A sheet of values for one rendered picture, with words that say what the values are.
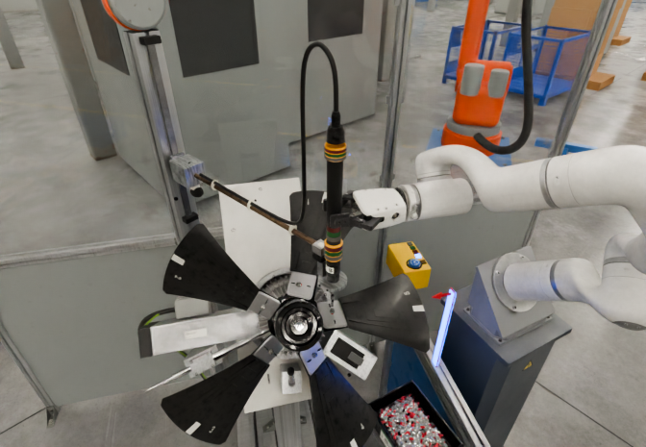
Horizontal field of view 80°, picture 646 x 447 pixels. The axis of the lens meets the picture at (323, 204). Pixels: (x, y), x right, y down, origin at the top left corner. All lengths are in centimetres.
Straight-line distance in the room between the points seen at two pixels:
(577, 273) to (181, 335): 107
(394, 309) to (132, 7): 106
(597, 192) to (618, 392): 216
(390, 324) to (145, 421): 163
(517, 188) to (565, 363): 209
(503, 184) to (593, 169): 15
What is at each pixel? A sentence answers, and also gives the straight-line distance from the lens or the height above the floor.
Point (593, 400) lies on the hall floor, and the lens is 270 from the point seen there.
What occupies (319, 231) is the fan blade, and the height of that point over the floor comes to 136.
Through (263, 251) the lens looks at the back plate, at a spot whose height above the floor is 119.
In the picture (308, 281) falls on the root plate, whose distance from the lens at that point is 102.
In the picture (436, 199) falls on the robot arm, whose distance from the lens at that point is 88.
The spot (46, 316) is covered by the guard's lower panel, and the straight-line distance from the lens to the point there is 210.
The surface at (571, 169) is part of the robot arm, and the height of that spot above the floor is 169.
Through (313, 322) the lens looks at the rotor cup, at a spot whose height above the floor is 122.
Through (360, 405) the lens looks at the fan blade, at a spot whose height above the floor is 97.
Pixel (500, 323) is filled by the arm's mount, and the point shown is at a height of 100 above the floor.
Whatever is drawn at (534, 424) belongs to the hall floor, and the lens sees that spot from 247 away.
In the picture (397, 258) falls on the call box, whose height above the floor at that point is 107.
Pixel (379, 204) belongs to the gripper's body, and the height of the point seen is 153.
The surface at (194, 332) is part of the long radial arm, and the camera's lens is 115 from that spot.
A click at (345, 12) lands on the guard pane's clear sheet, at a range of 146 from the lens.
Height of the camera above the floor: 197
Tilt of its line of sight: 33 degrees down
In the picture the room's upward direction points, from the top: straight up
